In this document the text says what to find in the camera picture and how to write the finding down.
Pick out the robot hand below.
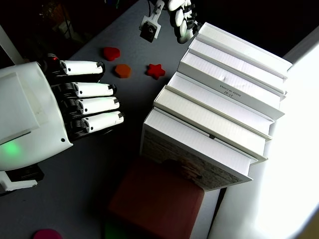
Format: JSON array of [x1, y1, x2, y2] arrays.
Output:
[[0, 53, 125, 172], [167, 0, 203, 44]]

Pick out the red star block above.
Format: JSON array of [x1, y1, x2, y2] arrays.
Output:
[[146, 63, 166, 81]]

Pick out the white hardcover book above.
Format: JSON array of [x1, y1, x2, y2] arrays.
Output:
[[196, 21, 293, 80], [188, 37, 288, 97]]

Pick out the orange hexagon block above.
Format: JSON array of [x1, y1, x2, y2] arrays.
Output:
[[115, 64, 132, 79]]

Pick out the red heart block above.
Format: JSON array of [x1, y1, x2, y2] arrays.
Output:
[[103, 47, 121, 62]]

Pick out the white book grey cover edges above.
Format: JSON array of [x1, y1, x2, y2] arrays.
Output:
[[153, 85, 273, 164]]

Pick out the grey table cloth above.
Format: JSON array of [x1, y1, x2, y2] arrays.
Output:
[[0, 0, 207, 239]]

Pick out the pink round block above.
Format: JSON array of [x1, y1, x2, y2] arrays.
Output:
[[33, 229, 63, 239]]

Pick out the dark red hardcover book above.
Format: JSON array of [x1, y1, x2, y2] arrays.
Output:
[[106, 156, 221, 239]]

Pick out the white frame bar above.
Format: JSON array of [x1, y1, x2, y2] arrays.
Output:
[[0, 24, 25, 67]]

